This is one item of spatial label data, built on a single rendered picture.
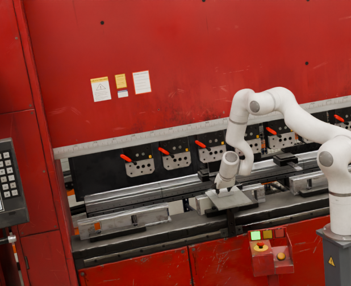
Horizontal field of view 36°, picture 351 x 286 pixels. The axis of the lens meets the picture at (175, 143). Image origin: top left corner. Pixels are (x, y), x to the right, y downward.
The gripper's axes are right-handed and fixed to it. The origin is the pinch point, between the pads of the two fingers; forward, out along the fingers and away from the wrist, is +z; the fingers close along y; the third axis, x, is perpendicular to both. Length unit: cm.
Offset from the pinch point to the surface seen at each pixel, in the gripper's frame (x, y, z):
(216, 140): -21.6, -1.3, -16.1
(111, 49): -58, 47, -58
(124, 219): -1, 54, 12
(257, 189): -0.9, -21.6, 9.6
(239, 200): 11.0, -4.6, -6.1
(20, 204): 16, 99, -53
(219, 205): 12.4, 6.9, -7.3
